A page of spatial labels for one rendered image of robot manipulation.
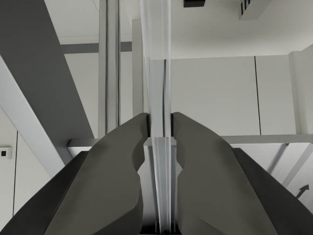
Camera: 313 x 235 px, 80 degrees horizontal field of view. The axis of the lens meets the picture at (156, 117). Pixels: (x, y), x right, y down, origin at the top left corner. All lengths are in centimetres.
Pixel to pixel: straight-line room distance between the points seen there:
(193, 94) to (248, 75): 58
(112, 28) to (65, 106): 32
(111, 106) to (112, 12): 21
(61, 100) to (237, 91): 192
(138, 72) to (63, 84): 41
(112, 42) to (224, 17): 36
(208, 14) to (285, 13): 23
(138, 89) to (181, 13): 25
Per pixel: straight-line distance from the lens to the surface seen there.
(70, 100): 18
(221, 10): 64
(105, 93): 43
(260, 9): 60
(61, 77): 17
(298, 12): 76
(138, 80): 56
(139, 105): 55
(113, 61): 44
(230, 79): 203
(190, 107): 188
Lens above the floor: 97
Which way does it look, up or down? 6 degrees down
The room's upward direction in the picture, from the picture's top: 179 degrees clockwise
